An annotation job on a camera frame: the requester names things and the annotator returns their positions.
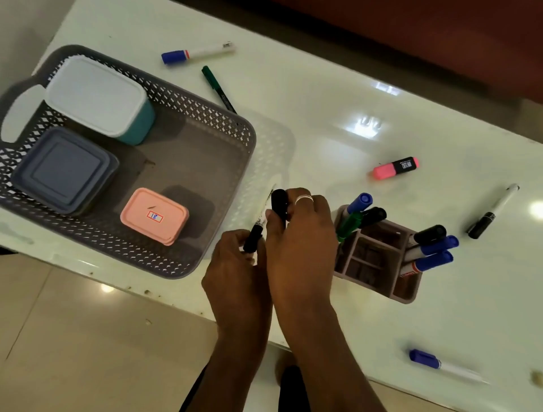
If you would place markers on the person's right hand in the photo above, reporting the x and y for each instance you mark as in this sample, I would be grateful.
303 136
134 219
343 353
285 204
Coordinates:
303 259

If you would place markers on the person's left hand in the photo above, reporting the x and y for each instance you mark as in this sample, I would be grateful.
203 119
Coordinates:
237 284

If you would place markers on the person's right thumb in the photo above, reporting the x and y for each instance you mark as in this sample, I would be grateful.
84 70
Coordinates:
273 225

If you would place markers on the person's left thumb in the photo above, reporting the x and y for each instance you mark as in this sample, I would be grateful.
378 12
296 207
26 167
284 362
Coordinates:
261 252

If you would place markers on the black-capped white marker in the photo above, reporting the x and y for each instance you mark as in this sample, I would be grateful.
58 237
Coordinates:
253 237
483 223
430 234

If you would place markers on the person's right forearm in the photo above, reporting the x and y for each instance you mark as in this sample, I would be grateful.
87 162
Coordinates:
331 365

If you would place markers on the person's left forearm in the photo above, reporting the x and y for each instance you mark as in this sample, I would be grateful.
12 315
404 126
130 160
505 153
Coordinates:
233 369

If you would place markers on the green marker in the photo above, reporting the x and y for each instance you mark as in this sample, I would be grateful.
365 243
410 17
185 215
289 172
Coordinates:
350 225

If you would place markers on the blue-capped white marker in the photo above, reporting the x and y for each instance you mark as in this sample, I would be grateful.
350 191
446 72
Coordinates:
441 245
360 202
424 359
199 52

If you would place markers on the small pink lidded container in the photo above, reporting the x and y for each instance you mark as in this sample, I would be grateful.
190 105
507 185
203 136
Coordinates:
172 223

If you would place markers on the grey perforated plastic basket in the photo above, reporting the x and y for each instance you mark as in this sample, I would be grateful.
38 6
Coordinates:
203 161

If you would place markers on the pink highlighter with black cap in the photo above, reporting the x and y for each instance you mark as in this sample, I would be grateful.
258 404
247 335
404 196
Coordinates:
388 170

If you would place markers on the mauve plastic pen organizer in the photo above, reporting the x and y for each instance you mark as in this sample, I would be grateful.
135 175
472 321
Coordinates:
407 289

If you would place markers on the green pen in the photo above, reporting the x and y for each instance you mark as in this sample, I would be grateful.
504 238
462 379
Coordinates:
212 82

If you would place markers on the blue-capped red-labelled marker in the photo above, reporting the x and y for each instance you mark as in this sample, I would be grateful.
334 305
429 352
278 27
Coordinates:
435 260

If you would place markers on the grey-blue square lidded container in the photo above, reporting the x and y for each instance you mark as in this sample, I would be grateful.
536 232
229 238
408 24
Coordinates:
63 169

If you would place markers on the white-lidded teal container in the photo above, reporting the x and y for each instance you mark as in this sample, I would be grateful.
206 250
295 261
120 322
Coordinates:
93 95

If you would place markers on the red-brown sofa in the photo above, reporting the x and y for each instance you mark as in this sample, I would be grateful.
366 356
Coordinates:
424 34

